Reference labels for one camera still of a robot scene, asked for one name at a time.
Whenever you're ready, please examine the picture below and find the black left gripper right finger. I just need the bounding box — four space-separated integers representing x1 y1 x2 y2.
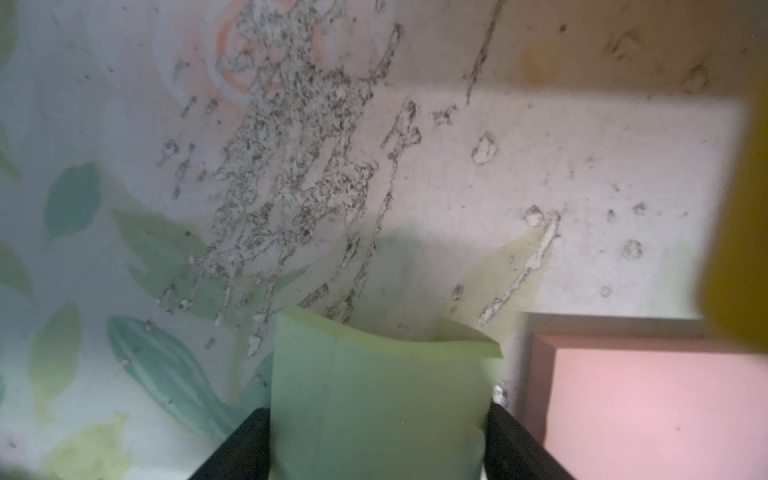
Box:
484 403 574 480

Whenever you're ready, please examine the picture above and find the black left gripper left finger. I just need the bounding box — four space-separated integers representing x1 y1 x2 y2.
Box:
189 408 271 480

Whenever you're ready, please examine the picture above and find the green sticky note pad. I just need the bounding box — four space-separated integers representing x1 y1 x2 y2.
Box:
270 307 503 479

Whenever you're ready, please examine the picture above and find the pink sticky note pad centre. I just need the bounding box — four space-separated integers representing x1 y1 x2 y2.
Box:
520 334 767 479

